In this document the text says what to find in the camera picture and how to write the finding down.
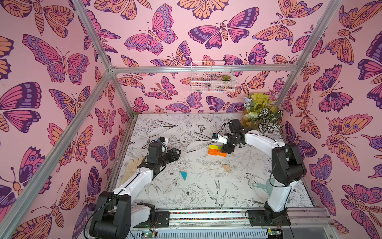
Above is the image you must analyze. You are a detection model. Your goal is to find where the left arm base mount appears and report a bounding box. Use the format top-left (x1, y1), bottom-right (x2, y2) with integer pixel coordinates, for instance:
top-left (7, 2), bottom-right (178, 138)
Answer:
top-left (131, 211), bottom-right (170, 229)

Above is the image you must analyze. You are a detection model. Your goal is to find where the orange small block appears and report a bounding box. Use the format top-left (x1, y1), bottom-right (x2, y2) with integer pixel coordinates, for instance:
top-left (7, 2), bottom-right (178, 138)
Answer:
top-left (208, 148), bottom-right (218, 156)

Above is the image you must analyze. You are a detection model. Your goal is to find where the aluminium frame left post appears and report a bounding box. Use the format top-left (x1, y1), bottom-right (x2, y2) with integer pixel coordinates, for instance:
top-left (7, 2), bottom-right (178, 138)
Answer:
top-left (73, 1), bottom-right (134, 118)

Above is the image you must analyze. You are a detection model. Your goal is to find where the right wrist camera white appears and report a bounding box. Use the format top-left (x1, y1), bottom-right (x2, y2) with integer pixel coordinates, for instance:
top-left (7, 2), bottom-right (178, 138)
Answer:
top-left (212, 133), bottom-right (228, 144)

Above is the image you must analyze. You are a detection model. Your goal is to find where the aluminium frame left diagonal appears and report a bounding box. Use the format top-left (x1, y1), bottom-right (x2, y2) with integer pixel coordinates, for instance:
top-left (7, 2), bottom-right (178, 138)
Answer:
top-left (1, 71), bottom-right (112, 239)

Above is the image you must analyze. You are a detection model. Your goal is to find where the white wire basket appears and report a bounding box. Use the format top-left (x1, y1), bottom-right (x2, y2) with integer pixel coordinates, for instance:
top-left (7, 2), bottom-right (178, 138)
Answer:
top-left (189, 60), bottom-right (237, 94)

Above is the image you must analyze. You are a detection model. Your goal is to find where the aluminium frame post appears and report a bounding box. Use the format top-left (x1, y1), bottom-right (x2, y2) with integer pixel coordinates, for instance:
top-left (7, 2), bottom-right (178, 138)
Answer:
top-left (276, 0), bottom-right (342, 107)
top-left (73, 1), bottom-right (134, 118)

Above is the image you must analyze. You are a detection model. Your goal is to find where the green circuit board right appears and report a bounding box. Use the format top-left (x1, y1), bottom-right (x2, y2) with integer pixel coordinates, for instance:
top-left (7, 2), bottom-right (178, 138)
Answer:
top-left (267, 229), bottom-right (284, 239)

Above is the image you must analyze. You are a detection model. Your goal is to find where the beige rubber glove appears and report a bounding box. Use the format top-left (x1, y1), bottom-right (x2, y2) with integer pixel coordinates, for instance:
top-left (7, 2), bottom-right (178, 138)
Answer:
top-left (120, 156), bottom-right (144, 186)

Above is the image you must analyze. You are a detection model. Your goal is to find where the green circuit board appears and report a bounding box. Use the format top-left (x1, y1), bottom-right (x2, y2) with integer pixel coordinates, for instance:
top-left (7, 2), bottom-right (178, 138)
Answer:
top-left (141, 231), bottom-right (157, 239)
top-left (267, 229), bottom-right (284, 239)

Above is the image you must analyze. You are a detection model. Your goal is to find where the aluminium frame right post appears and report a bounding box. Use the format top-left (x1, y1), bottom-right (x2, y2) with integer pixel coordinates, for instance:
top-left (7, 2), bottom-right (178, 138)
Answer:
top-left (276, 0), bottom-right (342, 107)

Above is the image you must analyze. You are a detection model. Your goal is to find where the yellow block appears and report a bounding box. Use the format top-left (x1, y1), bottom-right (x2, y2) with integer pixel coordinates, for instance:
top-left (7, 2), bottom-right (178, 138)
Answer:
top-left (209, 144), bottom-right (219, 150)

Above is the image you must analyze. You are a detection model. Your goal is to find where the natural wood triangle block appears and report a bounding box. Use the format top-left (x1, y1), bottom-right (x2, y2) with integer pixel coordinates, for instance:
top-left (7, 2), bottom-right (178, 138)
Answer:
top-left (222, 164), bottom-right (230, 173)

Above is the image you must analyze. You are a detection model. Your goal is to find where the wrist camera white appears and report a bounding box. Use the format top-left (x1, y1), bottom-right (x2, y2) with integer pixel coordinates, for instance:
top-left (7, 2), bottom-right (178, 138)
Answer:
top-left (212, 133), bottom-right (228, 144)
top-left (157, 137), bottom-right (169, 150)

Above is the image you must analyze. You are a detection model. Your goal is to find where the aluminium front rail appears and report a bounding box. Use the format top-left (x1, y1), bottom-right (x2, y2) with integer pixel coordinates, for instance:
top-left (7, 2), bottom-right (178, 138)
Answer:
top-left (86, 207), bottom-right (332, 231)

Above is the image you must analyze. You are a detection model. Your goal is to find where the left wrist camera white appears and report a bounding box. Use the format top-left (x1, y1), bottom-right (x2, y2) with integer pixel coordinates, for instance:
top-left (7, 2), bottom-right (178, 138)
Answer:
top-left (157, 137), bottom-right (169, 150)

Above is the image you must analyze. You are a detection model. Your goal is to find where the artificial plant bouquet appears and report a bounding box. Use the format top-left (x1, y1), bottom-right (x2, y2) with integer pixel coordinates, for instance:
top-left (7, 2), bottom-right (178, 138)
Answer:
top-left (244, 93), bottom-right (283, 133)

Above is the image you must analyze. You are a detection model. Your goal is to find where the orange long rectangular block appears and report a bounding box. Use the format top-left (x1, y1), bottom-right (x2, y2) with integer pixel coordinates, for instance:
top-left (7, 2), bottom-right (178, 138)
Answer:
top-left (217, 149), bottom-right (227, 157)

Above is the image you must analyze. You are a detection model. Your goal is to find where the amber glass vase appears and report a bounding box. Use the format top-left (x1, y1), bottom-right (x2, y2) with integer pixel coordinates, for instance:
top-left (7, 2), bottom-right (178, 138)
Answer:
top-left (241, 109), bottom-right (259, 130)

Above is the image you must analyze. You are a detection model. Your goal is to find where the small succulent in basket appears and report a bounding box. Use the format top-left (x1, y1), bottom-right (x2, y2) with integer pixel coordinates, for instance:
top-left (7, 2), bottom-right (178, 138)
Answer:
top-left (221, 75), bottom-right (231, 81)

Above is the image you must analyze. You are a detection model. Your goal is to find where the teal triangle block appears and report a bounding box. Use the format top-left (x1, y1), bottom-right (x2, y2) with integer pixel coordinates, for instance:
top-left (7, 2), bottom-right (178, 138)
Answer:
top-left (180, 171), bottom-right (187, 181)

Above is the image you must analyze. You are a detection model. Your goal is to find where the green circuit board left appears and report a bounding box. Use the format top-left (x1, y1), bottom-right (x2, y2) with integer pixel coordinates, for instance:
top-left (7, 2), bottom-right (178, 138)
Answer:
top-left (141, 231), bottom-right (157, 239)

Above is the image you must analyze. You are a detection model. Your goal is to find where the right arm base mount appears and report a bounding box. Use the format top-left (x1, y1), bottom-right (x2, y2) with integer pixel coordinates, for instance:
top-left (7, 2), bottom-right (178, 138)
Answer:
top-left (245, 209), bottom-right (291, 227)

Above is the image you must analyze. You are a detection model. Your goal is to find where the aluminium frame back bar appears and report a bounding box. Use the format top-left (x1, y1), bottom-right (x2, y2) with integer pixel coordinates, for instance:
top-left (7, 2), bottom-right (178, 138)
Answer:
top-left (111, 64), bottom-right (297, 74)

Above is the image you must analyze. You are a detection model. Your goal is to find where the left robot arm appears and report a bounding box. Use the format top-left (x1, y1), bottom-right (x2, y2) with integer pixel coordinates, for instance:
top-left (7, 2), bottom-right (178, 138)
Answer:
top-left (83, 138), bottom-right (182, 239)

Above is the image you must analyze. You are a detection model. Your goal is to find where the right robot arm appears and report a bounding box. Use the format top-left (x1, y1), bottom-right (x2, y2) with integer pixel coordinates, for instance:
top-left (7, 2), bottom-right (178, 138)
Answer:
top-left (212, 119), bottom-right (306, 218)

